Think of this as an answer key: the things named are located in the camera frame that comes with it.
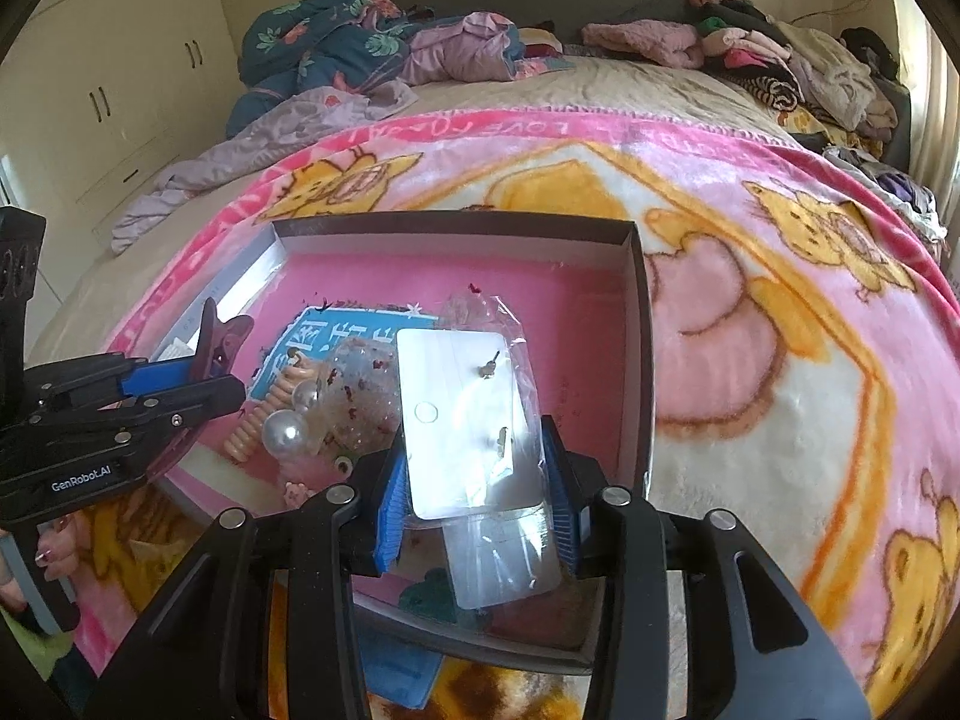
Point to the small pink flower clip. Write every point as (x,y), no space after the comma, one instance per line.
(296,495)

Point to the grey cardboard box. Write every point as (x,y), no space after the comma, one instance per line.
(585,315)

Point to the clear plastic jewelry packet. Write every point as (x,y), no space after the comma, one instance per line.
(502,562)

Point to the pink folded cloth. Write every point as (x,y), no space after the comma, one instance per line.
(645,41)

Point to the pink printed bear blanket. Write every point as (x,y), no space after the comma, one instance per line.
(750,390)

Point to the person's left hand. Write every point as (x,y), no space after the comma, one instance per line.
(56,564)

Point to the dark floral duvet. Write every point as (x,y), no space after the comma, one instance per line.
(315,45)

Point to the lilac pink garment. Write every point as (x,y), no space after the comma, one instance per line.
(465,49)

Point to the pile of clothes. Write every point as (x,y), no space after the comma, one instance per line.
(817,67)

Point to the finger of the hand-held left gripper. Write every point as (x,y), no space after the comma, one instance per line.
(202,397)
(157,379)

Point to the small blue box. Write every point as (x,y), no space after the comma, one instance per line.
(401,671)

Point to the teal hair accessory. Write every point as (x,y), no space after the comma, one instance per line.
(427,598)

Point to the beige curtain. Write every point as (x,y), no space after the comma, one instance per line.
(937,90)

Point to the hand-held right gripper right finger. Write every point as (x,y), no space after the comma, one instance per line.
(562,510)

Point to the cream wardrobe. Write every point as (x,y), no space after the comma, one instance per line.
(112,52)

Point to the white earring card packet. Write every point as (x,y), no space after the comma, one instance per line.
(465,427)

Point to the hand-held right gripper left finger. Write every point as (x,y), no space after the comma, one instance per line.
(394,510)

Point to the mauve duckbill hair clip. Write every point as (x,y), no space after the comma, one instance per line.
(221,337)

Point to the grey lilac floral sheet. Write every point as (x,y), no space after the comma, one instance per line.
(225,157)

